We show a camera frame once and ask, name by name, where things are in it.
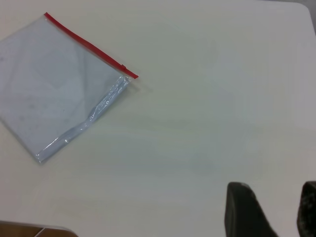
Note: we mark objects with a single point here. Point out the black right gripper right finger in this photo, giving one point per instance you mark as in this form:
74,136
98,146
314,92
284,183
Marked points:
308,209

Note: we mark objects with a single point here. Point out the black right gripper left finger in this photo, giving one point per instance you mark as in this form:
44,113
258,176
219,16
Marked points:
244,214

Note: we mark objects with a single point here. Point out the red zipper slider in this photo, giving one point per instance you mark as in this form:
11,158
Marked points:
123,67

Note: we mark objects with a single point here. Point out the transparent zip bag red strip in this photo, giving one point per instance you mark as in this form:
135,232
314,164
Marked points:
49,86

